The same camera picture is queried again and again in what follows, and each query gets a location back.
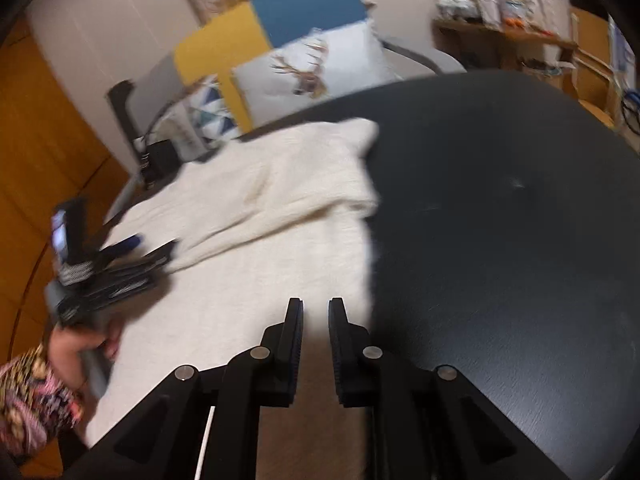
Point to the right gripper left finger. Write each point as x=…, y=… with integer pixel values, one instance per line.
x=278, y=382

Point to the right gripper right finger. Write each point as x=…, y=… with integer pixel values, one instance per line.
x=352, y=371

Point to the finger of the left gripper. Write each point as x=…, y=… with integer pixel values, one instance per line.
x=122, y=248
x=158, y=258

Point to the cream knitted sweater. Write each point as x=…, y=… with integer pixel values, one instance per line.
x=280, y=217

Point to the floral sleeve forearm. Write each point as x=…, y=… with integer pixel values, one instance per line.
x=35, y=405

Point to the person's left hand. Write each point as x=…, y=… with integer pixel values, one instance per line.
x=66, y=344

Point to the black handbag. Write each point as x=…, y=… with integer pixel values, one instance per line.
x=159, y=161

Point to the wooden wardrobe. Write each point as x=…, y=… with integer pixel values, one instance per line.
x=49, y=154

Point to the triangle pattern pillow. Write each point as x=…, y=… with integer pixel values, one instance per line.
x=198, y=121

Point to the grey yellow blue sofa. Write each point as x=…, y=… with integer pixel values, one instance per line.
x=249, y=30

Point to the white deer print pillow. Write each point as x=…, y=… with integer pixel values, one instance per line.
x=320, y=67

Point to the wooden side table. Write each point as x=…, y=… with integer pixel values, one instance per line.
x=520, y=44

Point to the wooden chair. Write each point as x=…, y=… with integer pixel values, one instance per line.
x=594, y=75

